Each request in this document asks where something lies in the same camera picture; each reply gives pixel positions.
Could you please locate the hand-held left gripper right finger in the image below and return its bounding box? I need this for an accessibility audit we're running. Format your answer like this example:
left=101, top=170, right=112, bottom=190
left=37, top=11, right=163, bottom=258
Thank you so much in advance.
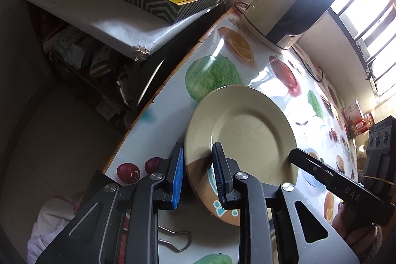
left=212, top=142, right=361, bottom=264

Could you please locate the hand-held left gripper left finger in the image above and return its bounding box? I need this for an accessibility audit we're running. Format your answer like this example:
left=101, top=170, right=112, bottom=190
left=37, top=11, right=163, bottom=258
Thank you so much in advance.
left=35, top=142, right=186, bottom=264

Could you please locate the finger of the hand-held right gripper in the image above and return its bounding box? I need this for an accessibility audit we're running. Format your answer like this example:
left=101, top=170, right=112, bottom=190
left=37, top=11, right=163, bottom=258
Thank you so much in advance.
left=289, top=148, right=337, bottom=189

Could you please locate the stack of beige plates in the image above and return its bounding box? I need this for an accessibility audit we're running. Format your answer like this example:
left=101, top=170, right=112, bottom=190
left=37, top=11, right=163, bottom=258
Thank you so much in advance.
left=184, top=85, right=300, bottom=227

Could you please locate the person's right hand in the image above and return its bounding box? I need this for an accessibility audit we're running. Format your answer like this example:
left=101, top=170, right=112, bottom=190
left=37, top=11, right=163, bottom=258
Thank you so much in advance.
left=332, top=207, right=384, bottom=258

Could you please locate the glass jar with red lid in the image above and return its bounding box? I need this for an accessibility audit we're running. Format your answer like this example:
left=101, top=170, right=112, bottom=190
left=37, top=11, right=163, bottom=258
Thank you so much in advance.
left=346, top=112, right=375, bottom=139

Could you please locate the silver binder clip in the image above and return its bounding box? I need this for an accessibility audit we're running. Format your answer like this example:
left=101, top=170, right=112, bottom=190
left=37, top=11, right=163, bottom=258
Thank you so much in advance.
left=158, top=225, right=193, bottom=253

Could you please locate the fruit print tablecloth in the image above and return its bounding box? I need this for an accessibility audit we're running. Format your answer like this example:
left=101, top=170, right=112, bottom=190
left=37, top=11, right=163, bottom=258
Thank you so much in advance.
left=103, top=6, right=359, bottom=264

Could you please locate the white cloth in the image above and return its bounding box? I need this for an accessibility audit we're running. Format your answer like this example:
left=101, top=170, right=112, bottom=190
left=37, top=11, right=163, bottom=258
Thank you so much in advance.
left=27, top=196, right=84, bottom=264

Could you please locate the white kettle base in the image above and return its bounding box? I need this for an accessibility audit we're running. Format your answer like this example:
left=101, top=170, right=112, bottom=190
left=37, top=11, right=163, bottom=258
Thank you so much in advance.
left=240, top=12, right=299, bottom=55

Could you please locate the window with metal bars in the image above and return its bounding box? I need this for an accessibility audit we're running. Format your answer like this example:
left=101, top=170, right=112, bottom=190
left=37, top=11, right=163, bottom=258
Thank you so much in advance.
left=325, top=0, right=396, bottom=99

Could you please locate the pile of packets under shelf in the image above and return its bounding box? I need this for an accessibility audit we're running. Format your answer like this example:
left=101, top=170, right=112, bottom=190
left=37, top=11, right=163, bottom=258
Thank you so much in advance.
left=43, top=24, right=135, bottom=122

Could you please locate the white covered shelf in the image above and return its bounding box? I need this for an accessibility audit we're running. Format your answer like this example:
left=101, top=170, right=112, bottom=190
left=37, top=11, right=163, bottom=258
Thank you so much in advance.
left=20, top=0, right=229, bottom=62

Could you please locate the black cable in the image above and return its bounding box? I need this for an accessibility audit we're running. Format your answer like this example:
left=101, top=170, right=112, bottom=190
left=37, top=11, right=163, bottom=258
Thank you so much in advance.
left=295, top=49, right=324, bottom=83

